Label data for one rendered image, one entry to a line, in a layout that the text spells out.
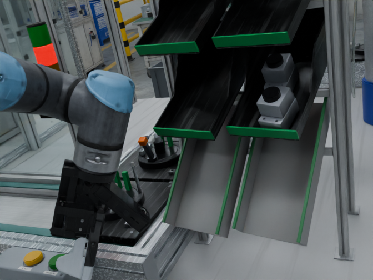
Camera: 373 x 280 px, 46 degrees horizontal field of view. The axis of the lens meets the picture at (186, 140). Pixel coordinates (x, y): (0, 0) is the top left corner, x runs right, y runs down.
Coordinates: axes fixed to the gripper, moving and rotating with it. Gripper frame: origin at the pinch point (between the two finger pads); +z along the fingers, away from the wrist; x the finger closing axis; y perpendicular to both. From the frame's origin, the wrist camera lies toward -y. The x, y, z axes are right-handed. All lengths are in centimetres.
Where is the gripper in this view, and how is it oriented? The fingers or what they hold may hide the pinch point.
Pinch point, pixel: (86, 271)
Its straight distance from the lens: 82.7
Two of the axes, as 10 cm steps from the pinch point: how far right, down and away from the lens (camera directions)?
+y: -9.6, -1.8, -2.2
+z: -2.4, 9.3, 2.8
